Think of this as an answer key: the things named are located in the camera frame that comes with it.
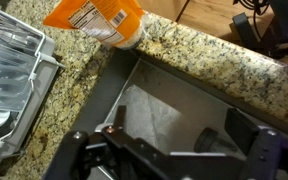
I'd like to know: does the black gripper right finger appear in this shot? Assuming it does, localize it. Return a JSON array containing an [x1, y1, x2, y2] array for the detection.
[[224, 107, 288, 180]]

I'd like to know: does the grey dish rack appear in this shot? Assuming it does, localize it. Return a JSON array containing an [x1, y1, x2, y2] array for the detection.
[[0, 1, 67, 174]]

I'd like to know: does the orange food pouch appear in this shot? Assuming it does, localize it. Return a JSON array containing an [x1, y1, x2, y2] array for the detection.
[[43, 0, 147, 51]]

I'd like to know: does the wooden kitchen cabinet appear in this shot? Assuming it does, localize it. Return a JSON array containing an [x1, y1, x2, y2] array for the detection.
[[135, 0, 192, 23]]

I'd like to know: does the black robot cart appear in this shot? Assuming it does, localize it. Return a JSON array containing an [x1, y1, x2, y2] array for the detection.
[[232, 0, 288, 68]]

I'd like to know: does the stainless steel sink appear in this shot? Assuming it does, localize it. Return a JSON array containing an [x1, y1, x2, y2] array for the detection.
[[42, 48, 288, 180]]

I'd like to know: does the clear drinking glass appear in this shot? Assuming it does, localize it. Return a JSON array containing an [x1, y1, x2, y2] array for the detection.
[[193, 127, 238, 154]]

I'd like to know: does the clear plastic container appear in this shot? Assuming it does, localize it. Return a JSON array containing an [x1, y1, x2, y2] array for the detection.
[[0, 13, 45, 113]]

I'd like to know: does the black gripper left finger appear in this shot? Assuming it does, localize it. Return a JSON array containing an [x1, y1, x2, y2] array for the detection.
[[43, 105, 132, 180]]

